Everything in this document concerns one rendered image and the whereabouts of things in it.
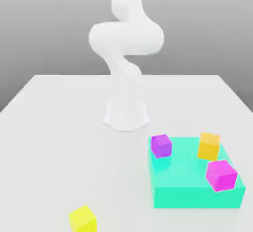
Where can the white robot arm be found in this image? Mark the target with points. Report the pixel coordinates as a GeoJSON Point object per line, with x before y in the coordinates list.
{"type": "Point", "coordinates": [126, 38]}

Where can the small purple cube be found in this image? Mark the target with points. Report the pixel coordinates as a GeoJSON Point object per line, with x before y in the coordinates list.
{"type": "Point", "coordinates": [161, 146]}

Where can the small orange cube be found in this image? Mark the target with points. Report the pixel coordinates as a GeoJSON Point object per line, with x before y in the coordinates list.
{"type": "Point", "coordinates": [209, 147]}

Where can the small magenta cube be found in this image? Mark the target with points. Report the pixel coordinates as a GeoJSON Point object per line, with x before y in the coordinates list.
{"type": "Point", "coordinates": [221, 175]}

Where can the small yellow cube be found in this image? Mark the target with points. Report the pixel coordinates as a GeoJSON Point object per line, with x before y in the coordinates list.
{"type": "Point", "coordinates": [83, 219]}

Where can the large turquoise box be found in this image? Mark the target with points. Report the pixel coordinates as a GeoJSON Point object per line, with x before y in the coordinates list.
{"type": "Point", "coordinates": [183, 178]}

